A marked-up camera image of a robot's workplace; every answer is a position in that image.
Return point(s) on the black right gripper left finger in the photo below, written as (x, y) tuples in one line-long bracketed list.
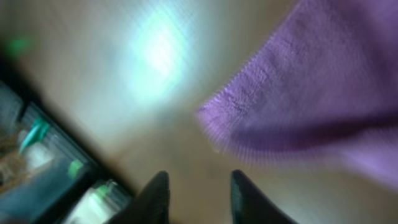
[(151, 206)]

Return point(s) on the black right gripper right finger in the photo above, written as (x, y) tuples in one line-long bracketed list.
[(250, 206)]

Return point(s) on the purple microfibre cloth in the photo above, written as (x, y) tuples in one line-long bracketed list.
[(322, 88)]

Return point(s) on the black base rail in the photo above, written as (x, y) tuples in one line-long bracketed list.
[(46, 175)]

